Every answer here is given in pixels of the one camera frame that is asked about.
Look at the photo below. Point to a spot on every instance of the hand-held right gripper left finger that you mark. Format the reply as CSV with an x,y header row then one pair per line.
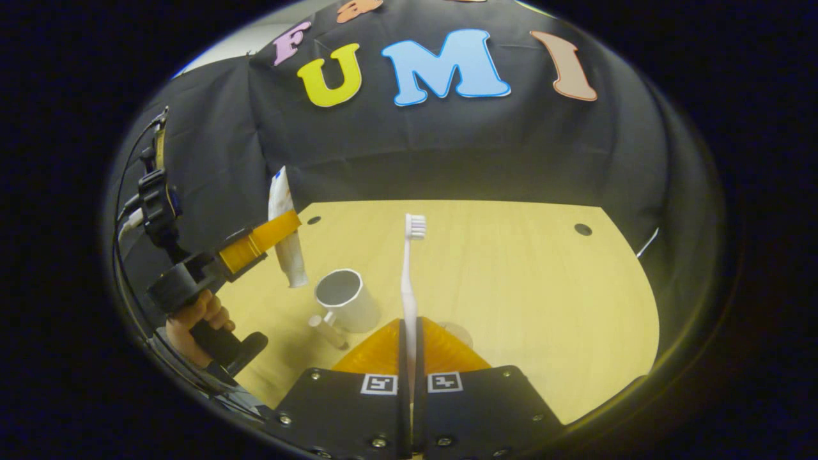
x,y
402,421

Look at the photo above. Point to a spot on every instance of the white toothpaste tube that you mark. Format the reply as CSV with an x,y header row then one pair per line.
x,y
291,262

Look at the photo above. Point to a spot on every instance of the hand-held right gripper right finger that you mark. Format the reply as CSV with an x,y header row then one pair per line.
x,y
420,421

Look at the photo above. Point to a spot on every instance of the black backdrop cloth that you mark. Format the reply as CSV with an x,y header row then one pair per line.
x,y
447,140

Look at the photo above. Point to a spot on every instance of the round wooden coaster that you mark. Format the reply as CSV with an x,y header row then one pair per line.
x,y
460,332

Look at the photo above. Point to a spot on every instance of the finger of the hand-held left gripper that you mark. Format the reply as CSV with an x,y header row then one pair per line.
x,y
268,235

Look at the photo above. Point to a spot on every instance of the white toothbrush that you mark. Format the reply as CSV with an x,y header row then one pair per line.
x,y
407,287

